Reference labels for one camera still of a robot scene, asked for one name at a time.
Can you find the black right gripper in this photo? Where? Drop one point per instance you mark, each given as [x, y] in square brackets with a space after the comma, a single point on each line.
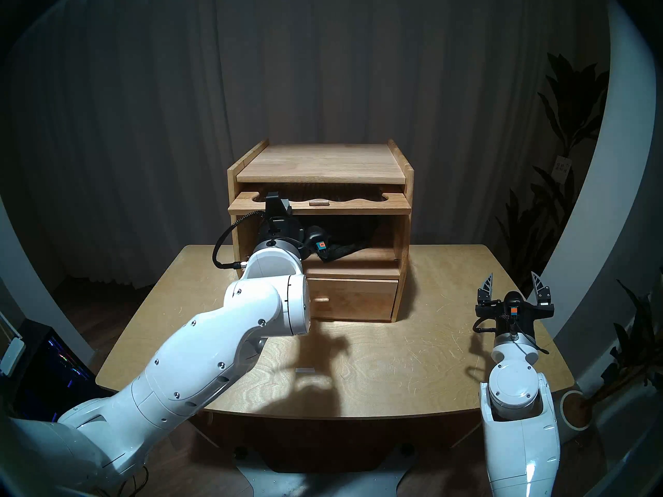
[518, 317]

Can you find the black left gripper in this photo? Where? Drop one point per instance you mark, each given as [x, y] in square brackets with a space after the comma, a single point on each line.
[282, 231]

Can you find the wooden flip door with knob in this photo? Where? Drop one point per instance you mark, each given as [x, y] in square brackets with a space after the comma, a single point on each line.
[352, 206]

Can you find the dark grey knit pants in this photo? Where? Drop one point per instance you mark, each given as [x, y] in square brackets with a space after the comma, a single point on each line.
[344, 251]

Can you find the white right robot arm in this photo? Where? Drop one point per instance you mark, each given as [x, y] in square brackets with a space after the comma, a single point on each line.
[518, 423]

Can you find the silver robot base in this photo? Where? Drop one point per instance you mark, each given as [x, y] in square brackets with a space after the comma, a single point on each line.
[311, 485]

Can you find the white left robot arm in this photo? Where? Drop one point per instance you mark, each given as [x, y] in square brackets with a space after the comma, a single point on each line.
[207, 356]

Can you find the wooden drawer with knob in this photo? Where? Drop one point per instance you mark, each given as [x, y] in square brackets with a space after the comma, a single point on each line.
[362, 299]

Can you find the white paper plant tag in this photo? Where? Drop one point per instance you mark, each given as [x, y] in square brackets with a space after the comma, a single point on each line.
[562, 168]

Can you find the leaning potted plant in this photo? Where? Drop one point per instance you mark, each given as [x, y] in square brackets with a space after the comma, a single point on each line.
[634, 346]

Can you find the white round plant pot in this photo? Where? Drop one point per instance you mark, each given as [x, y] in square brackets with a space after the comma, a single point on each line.
[575, 418]

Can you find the grey pleated curtain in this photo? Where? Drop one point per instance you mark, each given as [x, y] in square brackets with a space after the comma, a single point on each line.
[155, 113]

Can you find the white curved arch pillar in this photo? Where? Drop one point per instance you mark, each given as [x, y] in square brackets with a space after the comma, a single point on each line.
[611, 164]
[31, 289]

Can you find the tall dark leafy plant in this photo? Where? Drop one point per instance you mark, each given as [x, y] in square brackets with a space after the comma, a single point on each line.
[575, 102]

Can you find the black computer with lights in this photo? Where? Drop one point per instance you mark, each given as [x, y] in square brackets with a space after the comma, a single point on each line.
[46, 377]

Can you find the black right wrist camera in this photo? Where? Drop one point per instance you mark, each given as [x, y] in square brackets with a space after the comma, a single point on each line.
[513, 302]

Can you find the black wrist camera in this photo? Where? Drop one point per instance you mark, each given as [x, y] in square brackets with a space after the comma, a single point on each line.
[317, 242]
[513, 302]

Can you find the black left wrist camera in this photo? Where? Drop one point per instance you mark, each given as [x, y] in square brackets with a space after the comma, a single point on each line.
[317, 242]

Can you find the wooden cabinet frame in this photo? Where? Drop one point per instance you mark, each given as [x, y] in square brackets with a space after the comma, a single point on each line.
[321, 164]

